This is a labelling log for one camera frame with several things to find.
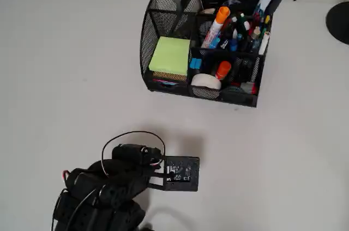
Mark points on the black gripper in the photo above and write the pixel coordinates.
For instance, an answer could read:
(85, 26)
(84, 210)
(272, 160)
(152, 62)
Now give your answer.
(130, 152)

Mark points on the black mesh desk organizer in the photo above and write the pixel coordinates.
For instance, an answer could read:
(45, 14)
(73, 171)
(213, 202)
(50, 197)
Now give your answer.
(148, 24)

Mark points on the orange capped glue stick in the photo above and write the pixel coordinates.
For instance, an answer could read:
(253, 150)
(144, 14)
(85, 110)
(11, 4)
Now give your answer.
(223, 69)

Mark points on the tan sticky note pad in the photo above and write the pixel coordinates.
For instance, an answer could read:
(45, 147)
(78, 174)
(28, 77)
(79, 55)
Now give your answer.
(169, 75)

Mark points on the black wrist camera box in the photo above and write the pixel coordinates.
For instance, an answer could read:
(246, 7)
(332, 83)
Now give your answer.
(181, 173)

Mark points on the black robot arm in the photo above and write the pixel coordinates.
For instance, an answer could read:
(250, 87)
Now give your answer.
(90, 214)

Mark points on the small red grey object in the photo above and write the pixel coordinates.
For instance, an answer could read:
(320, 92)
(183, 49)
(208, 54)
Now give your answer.
(249, 88)

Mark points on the orange capped white marker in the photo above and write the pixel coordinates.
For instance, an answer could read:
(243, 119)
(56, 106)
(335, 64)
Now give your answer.
(218, 25)

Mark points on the green sticky note pad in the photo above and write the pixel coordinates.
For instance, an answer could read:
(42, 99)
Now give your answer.
(170, 54)

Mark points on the small blue clip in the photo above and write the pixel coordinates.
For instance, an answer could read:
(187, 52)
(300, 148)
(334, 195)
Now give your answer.
(195, 63)

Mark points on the white eraser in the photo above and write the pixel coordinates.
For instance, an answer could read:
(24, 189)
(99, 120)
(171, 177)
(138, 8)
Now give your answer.
(205, 81)

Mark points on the black round lamp base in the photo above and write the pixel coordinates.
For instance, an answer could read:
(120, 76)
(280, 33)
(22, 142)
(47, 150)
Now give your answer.
(339, 22)

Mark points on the light blue pen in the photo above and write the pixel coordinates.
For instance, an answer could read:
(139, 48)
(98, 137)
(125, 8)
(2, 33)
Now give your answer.
(215, 42)

